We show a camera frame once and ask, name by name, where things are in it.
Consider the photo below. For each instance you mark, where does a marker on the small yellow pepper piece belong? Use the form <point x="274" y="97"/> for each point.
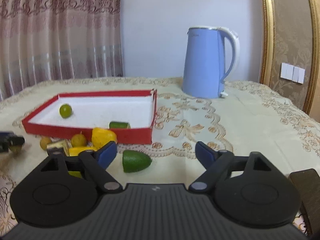
<point x="77" y="152"/>

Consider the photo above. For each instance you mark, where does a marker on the white wall switch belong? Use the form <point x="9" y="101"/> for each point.
<point x="292" y="73"/>

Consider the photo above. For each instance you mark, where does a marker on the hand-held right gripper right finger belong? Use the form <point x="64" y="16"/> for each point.
<point x="203" y="152"/>

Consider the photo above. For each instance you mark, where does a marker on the round green lime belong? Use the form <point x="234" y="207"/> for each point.
<point x="65" y="110"/>

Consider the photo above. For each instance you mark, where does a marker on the gold framed wall panel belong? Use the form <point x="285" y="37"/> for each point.
<point x="268" y="30"/>

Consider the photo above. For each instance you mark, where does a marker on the brown longan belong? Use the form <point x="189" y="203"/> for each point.
<point x="45" y="143"/>
<point x="78" y="140"/>

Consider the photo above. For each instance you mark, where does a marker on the red cardboard box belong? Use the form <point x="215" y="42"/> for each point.
<point x="100" y="105"/>

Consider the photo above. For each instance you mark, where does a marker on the green avocado half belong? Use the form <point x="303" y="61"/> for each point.
<point x="136" y="161"/>

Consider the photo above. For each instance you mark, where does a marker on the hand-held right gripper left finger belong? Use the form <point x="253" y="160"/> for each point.
<point x="107" y="153"/>

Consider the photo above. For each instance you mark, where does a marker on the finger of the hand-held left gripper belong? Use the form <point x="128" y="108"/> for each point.
<point x="10" y="141"/>

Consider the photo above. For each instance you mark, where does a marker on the green cucumber piece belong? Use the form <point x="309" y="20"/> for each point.
<point x="119" y="125"/>

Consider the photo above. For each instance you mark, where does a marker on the pink patterned curtain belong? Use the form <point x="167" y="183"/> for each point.
<point x="50" y="30"/>

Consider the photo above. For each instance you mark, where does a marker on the blue electric kettle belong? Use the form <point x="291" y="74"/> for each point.
<point x="202" y="62"/>

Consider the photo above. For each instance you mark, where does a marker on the dark eggplant piece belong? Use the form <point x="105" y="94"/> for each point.
<point x="60" y="145"/>

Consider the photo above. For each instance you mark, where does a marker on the large yellow pepper piece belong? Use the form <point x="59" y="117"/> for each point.
<point x="102" y="136"/>

